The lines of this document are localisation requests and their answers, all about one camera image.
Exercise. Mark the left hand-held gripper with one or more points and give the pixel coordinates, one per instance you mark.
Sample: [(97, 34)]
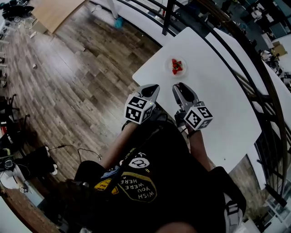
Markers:
[(138, 110)]

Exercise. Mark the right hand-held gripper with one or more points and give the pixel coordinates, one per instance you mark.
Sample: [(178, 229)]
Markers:
[(197, 118)]

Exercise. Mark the red strawberry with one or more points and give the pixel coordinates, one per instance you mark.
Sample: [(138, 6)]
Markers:
[(179, 62), (174, 61), (175, 66), (174, 72)]

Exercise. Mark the white plate with strawberries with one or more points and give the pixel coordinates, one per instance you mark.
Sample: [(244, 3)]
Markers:
[(169, 68)]

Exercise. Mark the person's right forearm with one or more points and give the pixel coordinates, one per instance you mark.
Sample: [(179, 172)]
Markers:
[(200, 150)]

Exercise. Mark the person's left forearm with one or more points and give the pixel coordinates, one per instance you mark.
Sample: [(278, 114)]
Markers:
[(118, 145)]

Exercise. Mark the white table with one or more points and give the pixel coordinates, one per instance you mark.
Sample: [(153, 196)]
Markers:
[(216, 91)]

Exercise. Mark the person's black printed shirt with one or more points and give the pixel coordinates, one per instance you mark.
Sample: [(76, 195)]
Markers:
[(172, 159)]

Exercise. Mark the teal cloth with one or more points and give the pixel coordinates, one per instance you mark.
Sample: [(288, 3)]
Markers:
[(118, 23)]

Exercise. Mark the black metal railing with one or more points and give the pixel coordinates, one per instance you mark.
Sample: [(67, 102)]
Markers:
[(168, 18)]

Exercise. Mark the yellow and blue badge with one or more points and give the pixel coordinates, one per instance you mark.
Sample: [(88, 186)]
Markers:
[(102, 185)]

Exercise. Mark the cardboard box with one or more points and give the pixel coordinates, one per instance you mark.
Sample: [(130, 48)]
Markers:
[(39, 26), (279, 48)]

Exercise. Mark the wooden table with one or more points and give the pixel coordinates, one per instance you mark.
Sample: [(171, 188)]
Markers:
[(56, 13)]

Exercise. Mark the black office chair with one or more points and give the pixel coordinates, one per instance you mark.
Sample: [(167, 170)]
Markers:
[(13, 113)]

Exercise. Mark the black backpack green trim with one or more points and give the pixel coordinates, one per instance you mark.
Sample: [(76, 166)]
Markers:
[(8, 162)]

